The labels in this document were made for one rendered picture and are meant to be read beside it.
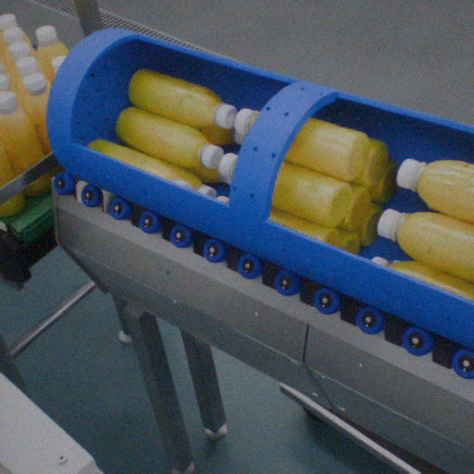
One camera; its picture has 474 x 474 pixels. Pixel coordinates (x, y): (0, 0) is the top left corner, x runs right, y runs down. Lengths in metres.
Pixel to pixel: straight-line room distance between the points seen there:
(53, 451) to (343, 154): 0.55
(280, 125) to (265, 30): 2.95
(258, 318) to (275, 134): 0.35
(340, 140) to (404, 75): 2.49
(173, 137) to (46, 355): 1.36
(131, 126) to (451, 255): 0.64
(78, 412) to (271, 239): 1.38
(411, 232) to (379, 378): 0.27
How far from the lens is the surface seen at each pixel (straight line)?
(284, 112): 1.16
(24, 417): 1.09
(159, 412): 2.01
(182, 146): 1.38
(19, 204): 1.64
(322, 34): 3.99
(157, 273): 1.47
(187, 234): 1.37
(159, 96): 1.43
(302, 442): 2.25
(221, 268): 1.36
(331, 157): 1.15
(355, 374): 1.28
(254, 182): 1.14
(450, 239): 1.07
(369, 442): 2.07
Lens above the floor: 1.86
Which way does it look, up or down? 41 degrees down
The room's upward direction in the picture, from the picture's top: 9 degrees counter-clockwise
